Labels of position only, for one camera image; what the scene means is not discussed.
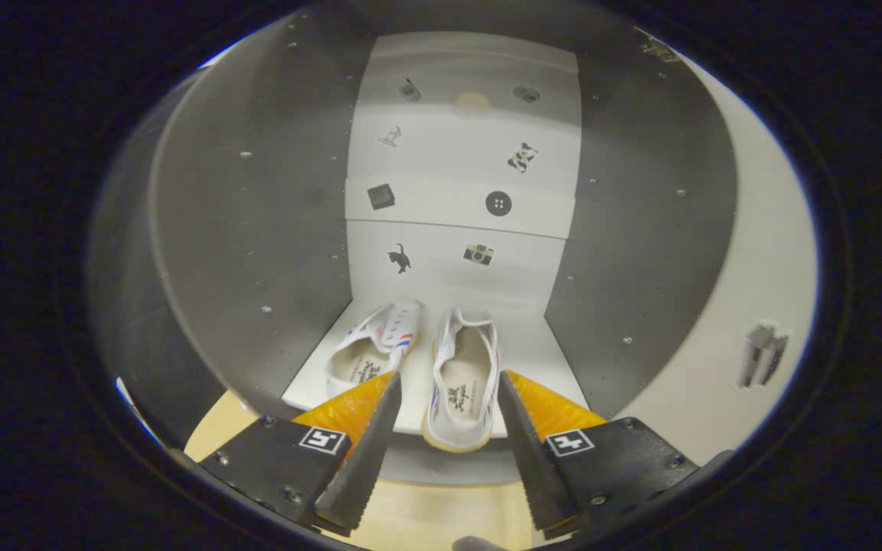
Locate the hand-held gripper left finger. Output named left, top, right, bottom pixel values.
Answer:
left=200, top=371, right=403, bottom=534

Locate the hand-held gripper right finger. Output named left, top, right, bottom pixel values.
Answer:
left=496, top=370, right=733, bottom=541

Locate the white canvas shoe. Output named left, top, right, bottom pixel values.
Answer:
left=421, top=308, right=501, bottom=455
left=324, top=299, right=423, bottom=399

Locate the dark grey shoe cabinet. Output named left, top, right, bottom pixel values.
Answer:
left=87, top=0, right=741, bottom=487

